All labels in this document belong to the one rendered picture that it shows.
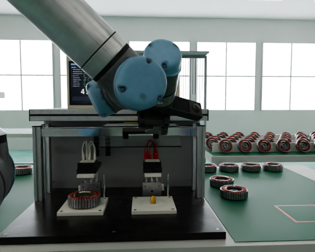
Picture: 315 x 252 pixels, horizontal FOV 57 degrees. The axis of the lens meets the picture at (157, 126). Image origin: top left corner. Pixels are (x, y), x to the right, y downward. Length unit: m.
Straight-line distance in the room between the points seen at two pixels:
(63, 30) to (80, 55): 0.04
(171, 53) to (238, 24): 7.53
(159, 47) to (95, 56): 0.18
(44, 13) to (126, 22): 7.28
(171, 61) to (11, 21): 7.82
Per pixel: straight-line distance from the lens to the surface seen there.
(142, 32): 7.63
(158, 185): 1.18
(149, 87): 0.40
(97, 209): 1.03
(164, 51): 0.56
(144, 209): 1.01
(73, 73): 1.18
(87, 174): 1.10
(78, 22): 0.42
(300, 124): 8.52
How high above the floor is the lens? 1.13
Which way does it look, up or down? 4 degrees down
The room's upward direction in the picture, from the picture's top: straight up
